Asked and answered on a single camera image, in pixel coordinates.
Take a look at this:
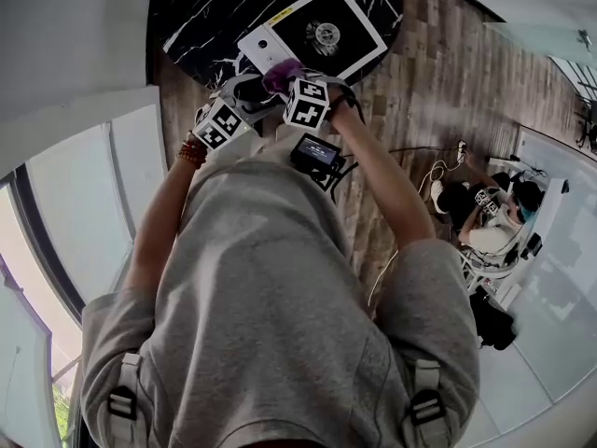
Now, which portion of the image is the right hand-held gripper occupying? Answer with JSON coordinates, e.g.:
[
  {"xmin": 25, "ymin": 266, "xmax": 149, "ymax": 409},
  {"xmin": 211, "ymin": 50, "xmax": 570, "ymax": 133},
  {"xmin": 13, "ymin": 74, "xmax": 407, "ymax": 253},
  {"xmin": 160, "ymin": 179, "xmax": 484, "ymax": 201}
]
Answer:
[{"xmin": 283, "ymin": 76, "xmax": 358, "ymax": 132}]

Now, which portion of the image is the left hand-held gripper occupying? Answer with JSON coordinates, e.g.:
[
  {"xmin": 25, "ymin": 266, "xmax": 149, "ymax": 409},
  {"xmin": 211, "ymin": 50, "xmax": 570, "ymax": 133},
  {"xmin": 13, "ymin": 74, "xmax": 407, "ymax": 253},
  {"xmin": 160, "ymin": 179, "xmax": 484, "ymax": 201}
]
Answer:
[{"xmin": 191, "ymin": 75, "xmax": 286, "ymax": 151}]

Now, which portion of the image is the purple cloth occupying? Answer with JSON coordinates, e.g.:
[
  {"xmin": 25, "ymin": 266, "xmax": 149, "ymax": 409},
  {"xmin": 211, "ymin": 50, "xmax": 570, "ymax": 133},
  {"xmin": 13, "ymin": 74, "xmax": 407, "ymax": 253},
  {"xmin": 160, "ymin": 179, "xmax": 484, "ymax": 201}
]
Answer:
[{"xmin": 261, "ymin": 58, "xmax": 308, "ymax": 95}]

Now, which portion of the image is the person's left forearm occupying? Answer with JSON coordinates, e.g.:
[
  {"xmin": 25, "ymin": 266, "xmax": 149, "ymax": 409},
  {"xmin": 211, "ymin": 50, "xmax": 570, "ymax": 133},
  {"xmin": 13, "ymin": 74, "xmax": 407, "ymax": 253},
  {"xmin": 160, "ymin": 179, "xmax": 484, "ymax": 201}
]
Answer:
[{"xmin": 132, "ymin": 131, "xmax": 209, "ymax": 296}]

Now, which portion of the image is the person's right forearm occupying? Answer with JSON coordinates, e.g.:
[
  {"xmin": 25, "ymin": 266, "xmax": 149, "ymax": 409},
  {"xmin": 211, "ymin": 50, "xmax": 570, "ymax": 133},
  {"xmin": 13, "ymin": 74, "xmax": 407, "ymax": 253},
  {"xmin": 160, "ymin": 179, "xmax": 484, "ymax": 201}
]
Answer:
[{"xmin": 327, "ymin": 104, "xmax": 437, "ymax": 252}]

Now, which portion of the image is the black screen device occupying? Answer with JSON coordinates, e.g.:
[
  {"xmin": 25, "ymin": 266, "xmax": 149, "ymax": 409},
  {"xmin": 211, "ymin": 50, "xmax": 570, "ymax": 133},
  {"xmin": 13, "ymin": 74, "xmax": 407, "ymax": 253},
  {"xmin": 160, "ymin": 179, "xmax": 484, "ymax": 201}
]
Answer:
[{"xmin": 289, "ymin": 133, "xmax": 347, "ymax": 177}]

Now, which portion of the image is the person's grey sweatshirt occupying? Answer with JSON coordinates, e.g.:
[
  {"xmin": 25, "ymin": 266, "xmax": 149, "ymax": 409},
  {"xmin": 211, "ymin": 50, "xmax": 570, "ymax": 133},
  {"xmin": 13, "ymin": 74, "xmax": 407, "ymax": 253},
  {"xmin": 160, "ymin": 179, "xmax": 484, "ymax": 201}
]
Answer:
[{"xmin": 79, "ymin": 145, "xmax": 481, "ymax": 448}]

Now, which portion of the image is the black bag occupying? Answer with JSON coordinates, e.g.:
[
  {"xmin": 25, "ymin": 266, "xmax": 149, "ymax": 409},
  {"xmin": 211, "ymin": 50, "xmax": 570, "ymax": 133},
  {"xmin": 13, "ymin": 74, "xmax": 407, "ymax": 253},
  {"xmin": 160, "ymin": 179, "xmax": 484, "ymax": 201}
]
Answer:
[{"xmin": 469, "ymin": 287, "xmax": 518, "ymax": 352}]

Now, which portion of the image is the white desk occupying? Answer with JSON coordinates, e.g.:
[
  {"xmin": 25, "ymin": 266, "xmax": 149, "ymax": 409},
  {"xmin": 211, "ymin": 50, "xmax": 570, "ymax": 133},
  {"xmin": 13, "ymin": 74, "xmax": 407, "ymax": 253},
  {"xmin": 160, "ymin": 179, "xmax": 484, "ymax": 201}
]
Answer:
[{"xmin": 493, "ymin": 126, "xmax": 597, "ymax": 405}]

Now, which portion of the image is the red bead bracelet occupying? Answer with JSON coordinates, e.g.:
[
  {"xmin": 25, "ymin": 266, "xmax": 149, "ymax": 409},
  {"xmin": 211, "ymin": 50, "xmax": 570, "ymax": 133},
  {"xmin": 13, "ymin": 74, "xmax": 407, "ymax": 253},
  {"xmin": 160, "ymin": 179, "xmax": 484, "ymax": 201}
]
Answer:
[{"xmin": 175, "ymin": 131, "xmax": 209, "ymax": 167}]

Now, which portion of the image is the white floor cable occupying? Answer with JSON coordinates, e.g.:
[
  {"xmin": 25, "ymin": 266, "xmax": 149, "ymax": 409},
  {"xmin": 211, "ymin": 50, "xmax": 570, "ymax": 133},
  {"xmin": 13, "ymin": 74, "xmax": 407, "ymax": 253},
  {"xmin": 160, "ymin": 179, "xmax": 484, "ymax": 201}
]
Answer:
[{"xmin": 417, "ymin": 139, "xmax": 468, "ymax": 196}]

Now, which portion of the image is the thin white cable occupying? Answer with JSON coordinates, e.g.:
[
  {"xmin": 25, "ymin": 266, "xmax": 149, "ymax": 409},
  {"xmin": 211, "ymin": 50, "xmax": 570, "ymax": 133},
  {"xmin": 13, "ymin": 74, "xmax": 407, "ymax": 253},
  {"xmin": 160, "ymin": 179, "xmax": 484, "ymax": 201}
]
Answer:
[{"xmin": 368, "ymin": 248, "xmax": 400, "ymax": 308}]

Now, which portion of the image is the grey backpack strap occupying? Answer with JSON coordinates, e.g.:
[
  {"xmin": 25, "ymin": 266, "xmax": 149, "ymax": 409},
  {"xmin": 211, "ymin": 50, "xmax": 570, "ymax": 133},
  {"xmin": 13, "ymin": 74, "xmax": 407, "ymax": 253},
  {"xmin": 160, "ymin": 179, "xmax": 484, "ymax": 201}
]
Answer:
[
  {"xmin": 106, "ymin": 351, "xmax": 142, "ymax": 448},
  {"xmin": 409, "ymin": 358, "xmax": 452, "ymax": 448}
]

